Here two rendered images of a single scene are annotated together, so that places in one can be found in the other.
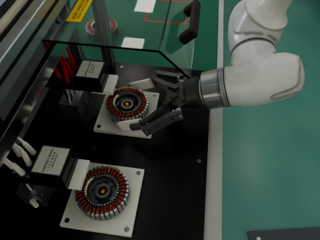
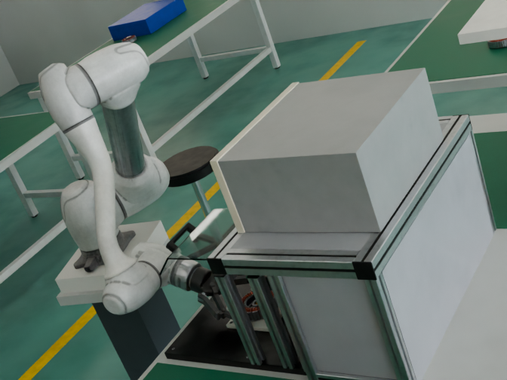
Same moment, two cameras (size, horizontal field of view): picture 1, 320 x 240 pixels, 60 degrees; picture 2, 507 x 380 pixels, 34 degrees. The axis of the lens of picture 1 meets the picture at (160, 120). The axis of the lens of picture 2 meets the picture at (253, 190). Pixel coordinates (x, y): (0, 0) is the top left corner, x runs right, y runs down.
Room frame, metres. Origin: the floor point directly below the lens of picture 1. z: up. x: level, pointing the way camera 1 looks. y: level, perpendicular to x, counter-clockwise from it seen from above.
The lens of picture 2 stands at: (2.10, 1.20, 2.02)
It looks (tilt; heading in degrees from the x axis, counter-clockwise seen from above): 24 degrees down; 212
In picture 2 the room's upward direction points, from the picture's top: 21 degrees counter-clockwise
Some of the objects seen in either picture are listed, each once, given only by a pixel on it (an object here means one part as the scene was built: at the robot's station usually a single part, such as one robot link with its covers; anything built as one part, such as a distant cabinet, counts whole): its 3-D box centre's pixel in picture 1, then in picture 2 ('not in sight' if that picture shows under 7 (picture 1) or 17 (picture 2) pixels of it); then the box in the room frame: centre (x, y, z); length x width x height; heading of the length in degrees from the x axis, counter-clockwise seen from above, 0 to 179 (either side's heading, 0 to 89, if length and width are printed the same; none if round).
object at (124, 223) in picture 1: (105, 196); not in sight; (0.23, 0.12, 0.78); 0.15 x 0.15 x 0.01; 82
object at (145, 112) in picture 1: (127, 105); (258, 304); (0.47, 0.09, 0.80); 0.11 x 0.11 x 0.04
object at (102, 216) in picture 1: (103, 192); not in sight; (0.23, 0.12, 0.80); 0.11 x 0.11 x 0.04
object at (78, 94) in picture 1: (75, 100); not in sight; (0.49, 0.23, 0.80); 0.08 x 0.05 x 0.06; 172
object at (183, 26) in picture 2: not in sight; (167, 77); (-3.08, -2.33, 0.38); 1.90 x 0.90 x 0.75; 172
